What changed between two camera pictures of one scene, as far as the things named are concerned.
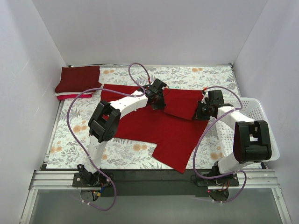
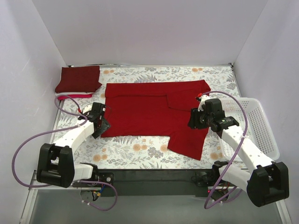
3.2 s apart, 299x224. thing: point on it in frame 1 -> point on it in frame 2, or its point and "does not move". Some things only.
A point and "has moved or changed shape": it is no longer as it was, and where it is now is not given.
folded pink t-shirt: (73, 96) does not move
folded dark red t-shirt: (74, 79) does not move
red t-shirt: (174, 129) has moved or changed shape
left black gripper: (158, 102) -> (103, 127)
